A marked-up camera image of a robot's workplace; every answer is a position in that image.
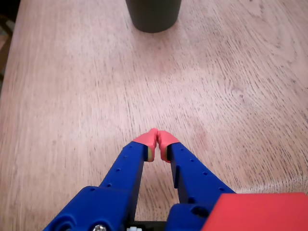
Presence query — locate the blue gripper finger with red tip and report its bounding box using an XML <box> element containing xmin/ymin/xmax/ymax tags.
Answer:
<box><xmin>43</xmin><ymin>128</ymin><xmax>159</xmax><ymax>231</ymax></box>
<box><xmin>157</xmin><ymin>130</ymin><xmax>236</xmax><ymax>205</ymax></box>

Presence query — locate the gray tall cup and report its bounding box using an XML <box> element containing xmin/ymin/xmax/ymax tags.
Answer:
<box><xmin>125</xmin><ymin>0</ymin><xmax>181</xmax><ymax>34</ymax></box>

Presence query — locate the red wrist camera mount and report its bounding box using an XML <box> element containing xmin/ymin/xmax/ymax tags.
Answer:
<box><xmin>201</xmin><ymin>192</ymin><xmax>308</xmax><ymax>231</ymax></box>

